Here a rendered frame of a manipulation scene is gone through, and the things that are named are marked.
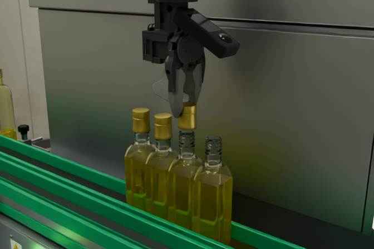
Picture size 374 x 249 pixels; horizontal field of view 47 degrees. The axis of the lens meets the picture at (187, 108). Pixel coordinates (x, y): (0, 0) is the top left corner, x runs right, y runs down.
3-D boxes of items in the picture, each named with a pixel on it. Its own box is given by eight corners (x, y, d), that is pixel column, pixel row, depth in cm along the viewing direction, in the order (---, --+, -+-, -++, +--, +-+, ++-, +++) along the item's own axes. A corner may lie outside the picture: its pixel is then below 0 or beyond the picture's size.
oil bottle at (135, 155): (163, 233, 94) (161, 140, 88) (145, 245, 90) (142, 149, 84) (144, 224, 97) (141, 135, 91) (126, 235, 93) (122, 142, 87)
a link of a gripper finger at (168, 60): (177, 90, 77) (182, 41, 75) (186, 91, 76) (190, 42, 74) (161, 91, 73) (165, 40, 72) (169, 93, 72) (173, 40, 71)
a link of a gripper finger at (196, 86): (180, 102, 85) (175, 57, 81) (205, 108, 82) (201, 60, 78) (170, 108, 83) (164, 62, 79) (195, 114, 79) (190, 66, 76)
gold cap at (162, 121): (176, 136, 84) (176, 114, 82) (164, 141, 81) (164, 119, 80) (162, 132, 86) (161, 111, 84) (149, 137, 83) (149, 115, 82)
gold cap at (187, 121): (200, 126, 79) (201, 103, 78) (189, 132, 76) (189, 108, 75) (185, 123, 81) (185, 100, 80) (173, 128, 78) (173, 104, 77)
